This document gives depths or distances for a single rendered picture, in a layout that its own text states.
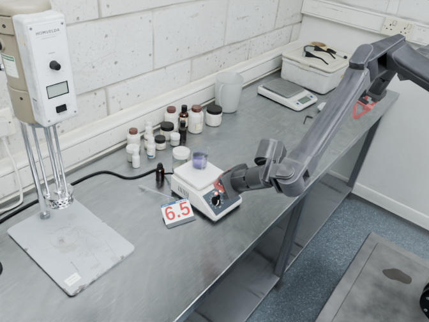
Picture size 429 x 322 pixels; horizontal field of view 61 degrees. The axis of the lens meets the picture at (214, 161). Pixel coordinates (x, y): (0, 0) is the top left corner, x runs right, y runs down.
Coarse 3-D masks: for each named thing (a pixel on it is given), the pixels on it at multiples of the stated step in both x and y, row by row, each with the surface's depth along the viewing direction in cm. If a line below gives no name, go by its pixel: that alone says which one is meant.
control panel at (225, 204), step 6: (210, 192) 110; (222, 192) 112; (204, 198) 108; (210, 198) 109; (222, 198) 111; (234, 198) 113; (240, 198) 114; (210, 204) 108; (222, 204) 110; (228, 204) 111; (216, 210) 108; (222, 210) 109
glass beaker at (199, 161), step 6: (198, 144) 114; (204, 144) 114; (192, 150) 111; (198, 150) 116; (204, 150) 115; (192, 156) 113; (198, 156) 111; (204, 156) 112; (192, 162) 114; (198, 162) 113; (204, 162) 113; (198, 168) 114; (204, 168) 115
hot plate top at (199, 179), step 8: (176, 168) 114; (184, 168) 115; (192, 168) 115; (208, 168) 116; (216, 168) 116; (184, 176) 112; (192, 176) 112; (200, 176) 112; (208, 176) 113; (216, 176) 113; (192, 184) 109; (200, 184) 109; (208, 184) 110
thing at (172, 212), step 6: (174, 204) 109; (180, 204) 109; (186, 204) 110; (168, 210) 107; (174, 210) 108; (180, 210) 109; (186, 210) 110; (168, 216) 107; (174, 216) 108; (180, 216) 108
